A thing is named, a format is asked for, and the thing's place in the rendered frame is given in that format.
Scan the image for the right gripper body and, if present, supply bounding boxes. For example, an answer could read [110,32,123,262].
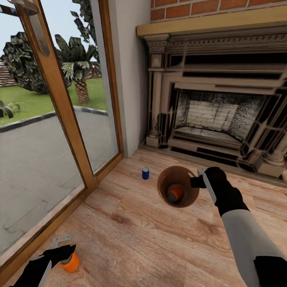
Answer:
[190,176,207,188]

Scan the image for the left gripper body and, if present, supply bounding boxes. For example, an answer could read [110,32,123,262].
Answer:
[43,244,70,265]

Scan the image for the can of soda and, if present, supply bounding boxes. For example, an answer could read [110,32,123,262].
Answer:
[167,187,184,202]
[142,167,149,180]
[60,252,80,273]

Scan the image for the trash can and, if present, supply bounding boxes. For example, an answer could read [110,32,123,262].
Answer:
[157,165,200,208]

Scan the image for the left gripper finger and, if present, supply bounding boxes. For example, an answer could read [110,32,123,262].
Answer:
[70,244,76,255]

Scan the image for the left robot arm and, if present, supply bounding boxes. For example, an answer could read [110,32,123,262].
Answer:
[9,234,76,287]

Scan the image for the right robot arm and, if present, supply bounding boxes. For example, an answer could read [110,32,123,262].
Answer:
[190,167,287,287]

